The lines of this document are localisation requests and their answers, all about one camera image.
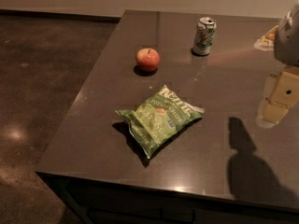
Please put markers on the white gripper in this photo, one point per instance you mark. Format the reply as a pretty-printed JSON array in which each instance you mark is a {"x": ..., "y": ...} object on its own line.
[{"x": 288, "y": 42}]

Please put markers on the red apple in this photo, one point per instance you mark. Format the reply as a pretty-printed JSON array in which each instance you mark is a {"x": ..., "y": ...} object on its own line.
[{"x": 147, "y": 60}]

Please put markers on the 7up soda can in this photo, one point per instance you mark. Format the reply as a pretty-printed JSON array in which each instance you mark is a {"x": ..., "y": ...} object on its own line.
[{"x": 204, "y": 36}]

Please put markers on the clear plastic snack wrapper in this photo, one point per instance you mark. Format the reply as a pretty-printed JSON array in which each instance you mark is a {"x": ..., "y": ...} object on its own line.
[{"x": 266, "y": 42}]

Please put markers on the green kettle chips bag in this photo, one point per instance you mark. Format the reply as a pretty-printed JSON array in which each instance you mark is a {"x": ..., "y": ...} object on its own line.
[{"x": 159, "y": 118}]

